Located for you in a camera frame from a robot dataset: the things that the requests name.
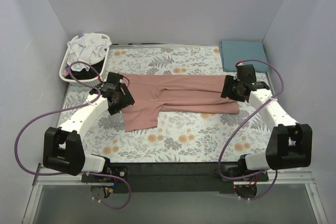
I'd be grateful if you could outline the pink printed t shirt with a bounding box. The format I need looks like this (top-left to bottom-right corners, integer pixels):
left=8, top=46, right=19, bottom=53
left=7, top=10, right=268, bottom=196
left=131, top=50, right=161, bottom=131
left=122, top=73, right=239, bottom=132

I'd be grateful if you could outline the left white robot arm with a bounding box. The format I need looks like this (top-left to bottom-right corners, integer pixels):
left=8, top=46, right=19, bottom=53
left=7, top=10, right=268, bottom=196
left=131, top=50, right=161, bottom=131
left=43, top=72, right=135, bottom=176

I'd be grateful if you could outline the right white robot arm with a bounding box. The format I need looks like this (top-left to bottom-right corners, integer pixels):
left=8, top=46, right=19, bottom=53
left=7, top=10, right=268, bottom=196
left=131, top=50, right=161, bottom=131
left=217, top=60, right=312, bottom=181

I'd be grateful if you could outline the white laundry basket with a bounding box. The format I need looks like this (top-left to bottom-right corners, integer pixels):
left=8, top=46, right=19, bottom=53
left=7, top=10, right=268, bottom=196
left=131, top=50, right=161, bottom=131
left=59, top=34, right=112, bottom=87

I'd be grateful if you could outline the folded teal t shirt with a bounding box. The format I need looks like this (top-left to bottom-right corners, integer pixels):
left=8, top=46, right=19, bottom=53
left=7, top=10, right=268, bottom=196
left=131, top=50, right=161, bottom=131
left=219, top=40, right=267, bottom=72

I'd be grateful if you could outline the black garment in basket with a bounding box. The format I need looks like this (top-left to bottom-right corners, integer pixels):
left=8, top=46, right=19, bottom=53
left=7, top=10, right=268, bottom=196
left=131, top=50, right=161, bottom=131
left=64, top=61, right=104, bottom=81

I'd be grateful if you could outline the white crumpled garment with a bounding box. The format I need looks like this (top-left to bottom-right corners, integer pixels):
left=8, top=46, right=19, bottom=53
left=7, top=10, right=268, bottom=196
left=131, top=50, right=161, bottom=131
left=67, top=33, right=112, bottom=72

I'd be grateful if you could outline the floral table mat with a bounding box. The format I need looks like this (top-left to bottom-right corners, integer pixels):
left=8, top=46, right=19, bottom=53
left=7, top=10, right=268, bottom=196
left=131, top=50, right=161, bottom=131
left=48, top=45, right=293, bottom=163

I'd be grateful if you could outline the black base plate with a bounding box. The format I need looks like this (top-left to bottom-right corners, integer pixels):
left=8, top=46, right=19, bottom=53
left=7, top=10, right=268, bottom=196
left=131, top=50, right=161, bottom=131
left=81, top=163, right=269, bottom=195

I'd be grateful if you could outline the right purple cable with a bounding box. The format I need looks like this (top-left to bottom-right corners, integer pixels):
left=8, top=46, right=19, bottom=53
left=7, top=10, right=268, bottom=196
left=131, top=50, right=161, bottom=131
left=217, top=59, right=285, bottom=201

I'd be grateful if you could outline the aluminium frame rail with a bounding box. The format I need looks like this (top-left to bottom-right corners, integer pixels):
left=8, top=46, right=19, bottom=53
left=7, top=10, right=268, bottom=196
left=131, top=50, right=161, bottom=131
left=33, top=162, right=313, bottom=185

